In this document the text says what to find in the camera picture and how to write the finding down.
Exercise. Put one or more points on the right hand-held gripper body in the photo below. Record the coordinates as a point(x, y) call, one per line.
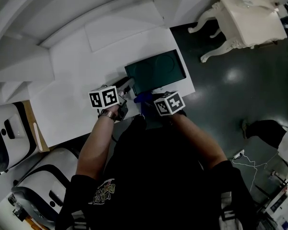
point(170, 103)

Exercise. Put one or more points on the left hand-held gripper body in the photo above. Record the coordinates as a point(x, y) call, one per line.
point(103, 97)

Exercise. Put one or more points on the blue cloth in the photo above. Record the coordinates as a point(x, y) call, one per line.
point(144, 97)

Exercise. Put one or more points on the dark green case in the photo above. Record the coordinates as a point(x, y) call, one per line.
point(156, 73)

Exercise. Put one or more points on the person's left forearm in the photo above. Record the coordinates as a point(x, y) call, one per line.
point(93, 147)

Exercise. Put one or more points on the person's right forearm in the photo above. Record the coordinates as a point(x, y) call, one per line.
point(196, 140)

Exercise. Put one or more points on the person's left hand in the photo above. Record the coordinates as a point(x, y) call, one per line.
point(112, 109)

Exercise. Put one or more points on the silver wristwatch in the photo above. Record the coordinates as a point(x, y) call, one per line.
point(108, 115)

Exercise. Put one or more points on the white desk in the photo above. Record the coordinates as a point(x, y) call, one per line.
point(74, 92)

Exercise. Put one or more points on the black printed T-shirt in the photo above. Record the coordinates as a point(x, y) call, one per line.
point(158, 176)

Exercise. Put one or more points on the wooden side table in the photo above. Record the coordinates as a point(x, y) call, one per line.
point(30, 114)

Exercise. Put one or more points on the white flat stick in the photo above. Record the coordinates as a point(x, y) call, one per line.
point(38, 138)

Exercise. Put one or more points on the white shelf unit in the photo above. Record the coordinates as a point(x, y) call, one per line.
point(26, 63)

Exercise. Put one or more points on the white power strip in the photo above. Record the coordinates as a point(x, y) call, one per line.
point(238, 154)

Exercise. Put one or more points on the white black-trimmed machine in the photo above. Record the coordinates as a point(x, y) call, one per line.
point(12, 133)
point(48, 176)

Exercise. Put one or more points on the cream carved dressing table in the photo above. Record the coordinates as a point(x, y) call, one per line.
point(249, 20)

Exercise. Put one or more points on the white cluttered workbench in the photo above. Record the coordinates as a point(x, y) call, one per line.
point(283, 207)

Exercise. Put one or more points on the black metal frame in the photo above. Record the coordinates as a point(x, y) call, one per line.
point(283, 174)

